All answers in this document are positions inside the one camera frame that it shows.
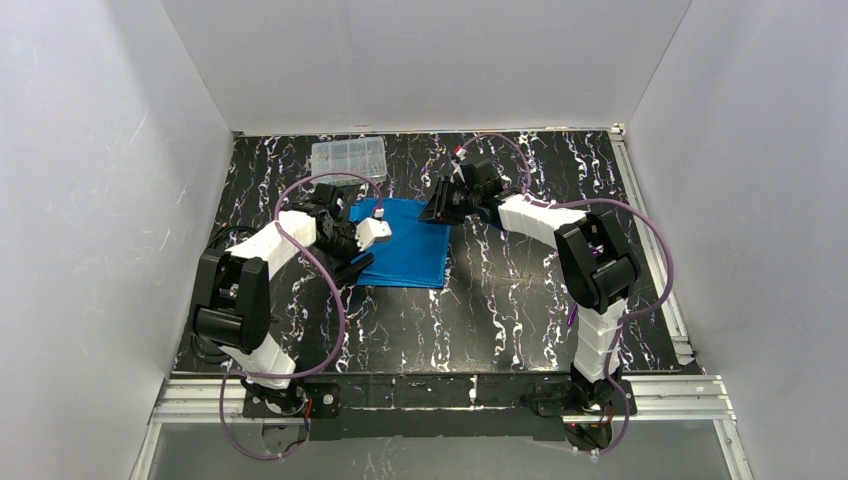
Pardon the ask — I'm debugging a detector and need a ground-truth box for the blue cloth napkin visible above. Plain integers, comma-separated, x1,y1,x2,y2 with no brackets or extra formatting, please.
356,198,451,289

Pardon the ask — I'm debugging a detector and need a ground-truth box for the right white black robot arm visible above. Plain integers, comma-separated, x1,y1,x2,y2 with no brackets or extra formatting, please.
418,160,641,383

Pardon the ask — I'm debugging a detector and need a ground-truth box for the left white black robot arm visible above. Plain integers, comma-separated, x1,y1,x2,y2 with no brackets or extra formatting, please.
188,183,392,391

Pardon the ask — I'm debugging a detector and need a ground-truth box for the clear plastic compartment box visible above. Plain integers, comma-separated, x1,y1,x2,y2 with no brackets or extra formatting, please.
309,136,387,186

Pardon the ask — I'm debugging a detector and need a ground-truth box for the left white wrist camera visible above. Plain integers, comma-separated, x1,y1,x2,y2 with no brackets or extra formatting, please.
355,217,392,252

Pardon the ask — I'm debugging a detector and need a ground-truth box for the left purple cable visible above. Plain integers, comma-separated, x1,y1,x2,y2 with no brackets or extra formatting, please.
219,172,386,462

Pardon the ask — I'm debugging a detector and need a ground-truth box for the black coiled cable yellow plug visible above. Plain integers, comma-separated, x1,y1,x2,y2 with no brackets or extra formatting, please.
190,225,266,366

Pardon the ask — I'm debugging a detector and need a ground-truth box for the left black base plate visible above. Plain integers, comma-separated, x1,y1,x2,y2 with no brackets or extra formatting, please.
240,380,341,418

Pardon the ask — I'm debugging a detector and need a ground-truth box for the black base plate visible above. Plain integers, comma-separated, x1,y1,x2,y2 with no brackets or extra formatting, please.
240,380,341,418
523,379,638,417

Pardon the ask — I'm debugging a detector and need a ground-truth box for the right aluminium rail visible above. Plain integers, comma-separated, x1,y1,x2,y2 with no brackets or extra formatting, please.
609,123,695,367

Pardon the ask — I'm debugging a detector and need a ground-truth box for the aluminium rail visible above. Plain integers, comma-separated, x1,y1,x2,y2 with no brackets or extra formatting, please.
151,373,736,423
609,123,695,367

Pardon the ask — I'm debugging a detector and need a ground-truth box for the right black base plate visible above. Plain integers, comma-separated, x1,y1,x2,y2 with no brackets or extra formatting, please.
523,379,638,417

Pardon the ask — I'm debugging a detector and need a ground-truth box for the front aluminium rail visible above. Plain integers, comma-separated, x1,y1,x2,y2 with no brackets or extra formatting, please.
151,373,736,423

